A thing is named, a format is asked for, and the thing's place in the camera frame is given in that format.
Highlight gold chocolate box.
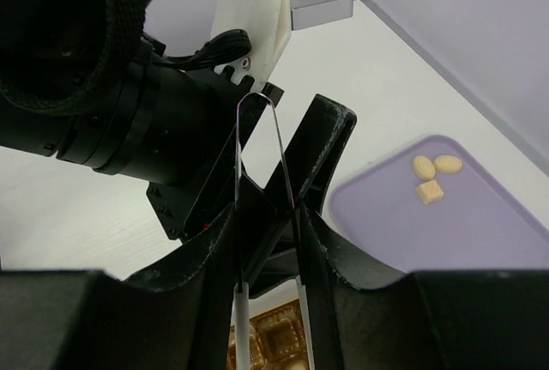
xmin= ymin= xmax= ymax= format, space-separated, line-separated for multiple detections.
xmin=250 ymin=300 xmax=310 ymax=370

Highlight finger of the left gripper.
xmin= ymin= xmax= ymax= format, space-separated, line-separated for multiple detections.
xmin=249 ymin=94 xmax=357 ymax=299

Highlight white tongs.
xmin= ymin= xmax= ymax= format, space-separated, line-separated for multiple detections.
xmin=233 ymin=92 xmax=301 ymax=369

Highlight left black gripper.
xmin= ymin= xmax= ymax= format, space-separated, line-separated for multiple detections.
xmin=57 ymin=63 xmax=267 ymax=244

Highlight purple plastic tray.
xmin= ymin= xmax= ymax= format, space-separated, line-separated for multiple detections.
xmin=329 ymin=135 xmax=548 ymax=272

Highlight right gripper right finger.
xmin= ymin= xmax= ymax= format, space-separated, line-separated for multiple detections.
xmin=300 ymin=207 xmax=407 ymax=369

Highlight white chocolate piece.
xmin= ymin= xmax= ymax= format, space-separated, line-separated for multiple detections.
xmin=283 ymin=358 xmax=308 ymax=370
xmin=415 ymin=179 xmax=443 ymax=204
xmin=433 ymin=155 xmax=462 ymax=174
xmin=412 ymin=155 xmax=437 ymax=181

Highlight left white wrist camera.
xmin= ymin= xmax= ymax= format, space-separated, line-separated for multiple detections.
xmin=210 ymin=0 xmax=353 ymax=92

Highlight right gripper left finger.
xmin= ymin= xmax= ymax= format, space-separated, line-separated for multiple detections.
xmin=125 ymin=204 xmax=237 ymax=369

